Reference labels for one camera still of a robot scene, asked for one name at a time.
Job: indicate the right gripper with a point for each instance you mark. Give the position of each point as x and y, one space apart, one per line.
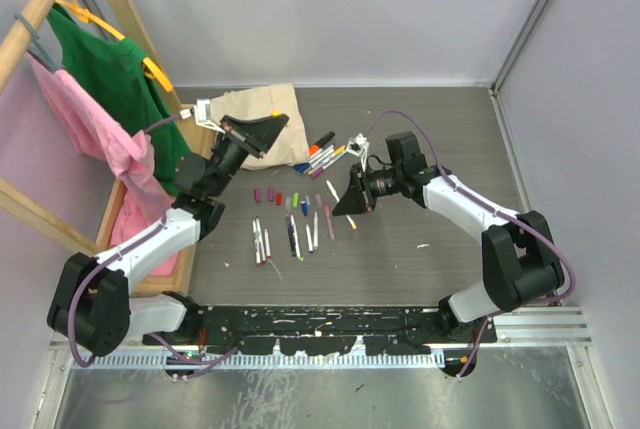
354 200

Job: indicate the red cap white pen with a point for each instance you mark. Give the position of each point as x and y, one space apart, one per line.
267 245

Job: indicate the blue end white marker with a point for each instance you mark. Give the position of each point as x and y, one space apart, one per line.
309 239

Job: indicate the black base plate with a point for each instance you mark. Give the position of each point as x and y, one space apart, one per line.
321 331

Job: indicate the teal cap white marker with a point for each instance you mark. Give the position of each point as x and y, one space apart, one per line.
323 154

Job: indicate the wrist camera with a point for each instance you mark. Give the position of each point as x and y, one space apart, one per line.
358 147
202 115

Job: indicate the green shirt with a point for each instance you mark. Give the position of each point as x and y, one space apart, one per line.
110 72

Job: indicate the wooden clothes rack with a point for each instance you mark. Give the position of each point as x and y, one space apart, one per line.
15 202

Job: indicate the yellow end rainbow pen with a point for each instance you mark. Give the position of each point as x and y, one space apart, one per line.
336 197

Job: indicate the pink shirt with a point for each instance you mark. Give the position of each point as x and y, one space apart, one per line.
95 133

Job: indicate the green pen cap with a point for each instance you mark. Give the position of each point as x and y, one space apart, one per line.
295 199

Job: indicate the lilac pen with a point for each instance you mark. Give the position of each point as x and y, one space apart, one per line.
330 224

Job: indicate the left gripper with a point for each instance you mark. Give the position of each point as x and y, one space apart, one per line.
265 129

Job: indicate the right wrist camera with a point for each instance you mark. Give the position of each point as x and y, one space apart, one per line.
358 147

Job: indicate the dark blue cap marker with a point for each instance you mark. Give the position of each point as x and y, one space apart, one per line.
322 160

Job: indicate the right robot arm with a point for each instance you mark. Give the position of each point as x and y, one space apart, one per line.
519 264

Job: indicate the orange black highlighter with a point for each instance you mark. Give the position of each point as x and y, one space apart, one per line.
321 143

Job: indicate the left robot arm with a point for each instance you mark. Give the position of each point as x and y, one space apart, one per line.
93 305

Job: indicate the grey end white marker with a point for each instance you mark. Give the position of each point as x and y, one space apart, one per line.
315 232

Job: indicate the dark purple clear pen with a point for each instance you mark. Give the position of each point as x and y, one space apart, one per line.
290 235

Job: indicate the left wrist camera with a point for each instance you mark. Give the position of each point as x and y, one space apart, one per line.
202 115

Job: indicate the green cap rainbow pen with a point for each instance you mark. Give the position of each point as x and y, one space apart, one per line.
297 247

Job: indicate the grey cap white marker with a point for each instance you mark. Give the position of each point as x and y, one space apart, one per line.
338 155

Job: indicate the beige folded cloth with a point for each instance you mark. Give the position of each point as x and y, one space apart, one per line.
276 106

